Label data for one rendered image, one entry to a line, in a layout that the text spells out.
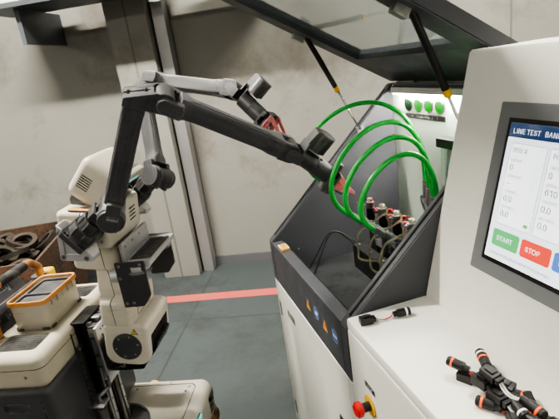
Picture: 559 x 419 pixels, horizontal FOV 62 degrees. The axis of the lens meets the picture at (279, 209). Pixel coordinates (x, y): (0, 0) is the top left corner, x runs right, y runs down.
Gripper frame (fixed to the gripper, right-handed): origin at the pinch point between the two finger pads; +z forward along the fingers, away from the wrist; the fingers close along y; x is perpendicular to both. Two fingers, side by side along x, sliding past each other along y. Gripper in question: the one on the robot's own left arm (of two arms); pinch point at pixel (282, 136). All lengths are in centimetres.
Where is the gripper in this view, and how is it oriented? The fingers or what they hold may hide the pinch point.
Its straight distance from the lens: 158.7
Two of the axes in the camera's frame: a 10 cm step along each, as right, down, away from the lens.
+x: -6.3, 7.1, 3.2
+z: 7.0, 7.0, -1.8
